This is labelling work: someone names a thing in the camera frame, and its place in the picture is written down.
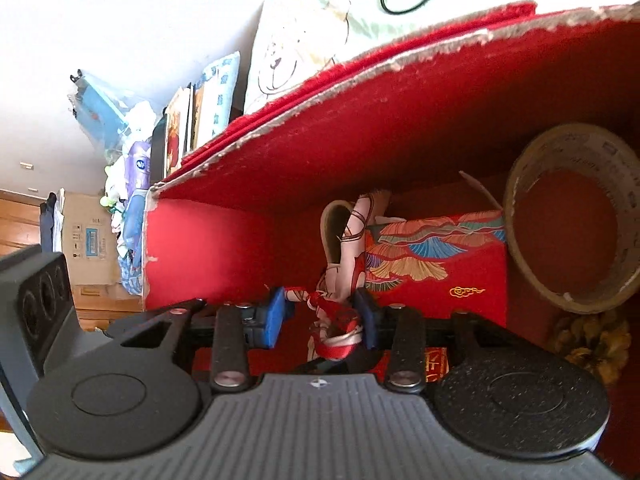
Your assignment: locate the small red gift box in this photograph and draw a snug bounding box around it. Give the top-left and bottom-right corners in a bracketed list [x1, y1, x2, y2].
[352, 210, 508, 326]

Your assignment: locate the brown pine cone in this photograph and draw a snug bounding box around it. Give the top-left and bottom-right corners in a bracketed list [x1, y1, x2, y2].
[552, 310, 631, 389]

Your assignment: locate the brown cardboard box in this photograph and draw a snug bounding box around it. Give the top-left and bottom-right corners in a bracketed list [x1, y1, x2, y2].
[62, 193, 120, 286]

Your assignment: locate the blue plastic pouch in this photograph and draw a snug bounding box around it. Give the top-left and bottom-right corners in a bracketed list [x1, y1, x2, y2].
[117, 190, 148, 296]

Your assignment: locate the purple white package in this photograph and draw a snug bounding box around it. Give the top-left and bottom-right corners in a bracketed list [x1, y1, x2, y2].
[124, 140, 151, 198]

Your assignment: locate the large red cardboard box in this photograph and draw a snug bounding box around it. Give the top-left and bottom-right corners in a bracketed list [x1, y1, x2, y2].
[142, 0, 640, 480]

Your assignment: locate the winnie pooh book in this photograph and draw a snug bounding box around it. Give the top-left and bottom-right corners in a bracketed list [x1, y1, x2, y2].
[164, 84, 192, 177]

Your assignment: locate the blue plastic bag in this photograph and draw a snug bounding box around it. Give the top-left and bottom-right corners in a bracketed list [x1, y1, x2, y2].
[70, 70, 129, 152]

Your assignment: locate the brown tape roll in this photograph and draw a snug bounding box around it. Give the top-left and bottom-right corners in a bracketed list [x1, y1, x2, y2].
[503, 124, 639, 314]

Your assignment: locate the green cartoon bed sheet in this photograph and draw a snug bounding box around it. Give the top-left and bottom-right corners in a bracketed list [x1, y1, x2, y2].
[244, 0, 401, 115]

